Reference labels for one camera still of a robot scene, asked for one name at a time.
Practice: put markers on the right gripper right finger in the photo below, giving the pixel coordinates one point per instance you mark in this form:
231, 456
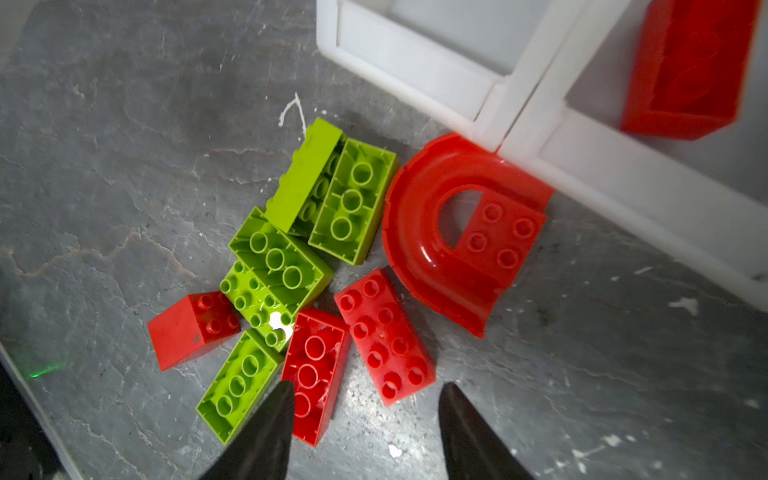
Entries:
472, 449

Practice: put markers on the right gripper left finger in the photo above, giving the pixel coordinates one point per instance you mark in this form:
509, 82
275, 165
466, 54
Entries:
261, 449

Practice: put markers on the red brick bottom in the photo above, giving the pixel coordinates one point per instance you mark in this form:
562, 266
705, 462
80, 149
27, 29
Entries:
690, 67

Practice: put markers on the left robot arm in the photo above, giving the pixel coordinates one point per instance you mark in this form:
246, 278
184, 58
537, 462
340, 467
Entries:
26, 452

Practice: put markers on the green brick bottom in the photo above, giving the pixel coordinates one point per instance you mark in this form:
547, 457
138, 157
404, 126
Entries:
239, 385

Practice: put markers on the red brick centre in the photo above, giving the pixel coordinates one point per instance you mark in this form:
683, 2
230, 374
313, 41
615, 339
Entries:
315, 363

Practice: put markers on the green studded brick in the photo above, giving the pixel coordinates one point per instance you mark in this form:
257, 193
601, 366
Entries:
258, 306

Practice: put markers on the small red square brick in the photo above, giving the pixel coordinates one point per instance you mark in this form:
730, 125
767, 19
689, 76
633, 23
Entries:
192, 327

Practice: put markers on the red brick under arch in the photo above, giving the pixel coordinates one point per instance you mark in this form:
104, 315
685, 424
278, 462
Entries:
393, 352

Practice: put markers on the red curved arch piece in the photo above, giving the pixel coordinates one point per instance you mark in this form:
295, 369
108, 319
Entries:
458, 225

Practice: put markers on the green brick middle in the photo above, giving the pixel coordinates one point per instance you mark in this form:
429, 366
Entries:
292, 272

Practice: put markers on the green brick top left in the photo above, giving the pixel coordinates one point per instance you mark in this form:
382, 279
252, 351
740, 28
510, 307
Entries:
302, 190

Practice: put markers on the green brick top right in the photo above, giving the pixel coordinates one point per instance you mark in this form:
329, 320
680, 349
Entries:
353, 206

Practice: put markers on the middle white bin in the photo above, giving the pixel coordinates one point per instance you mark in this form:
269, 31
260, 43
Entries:
703, 202

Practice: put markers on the white bin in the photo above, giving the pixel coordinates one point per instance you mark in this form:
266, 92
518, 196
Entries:
703, 202
473, 66

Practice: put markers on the left white bin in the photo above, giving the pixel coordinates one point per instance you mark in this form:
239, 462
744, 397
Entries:
473, 66

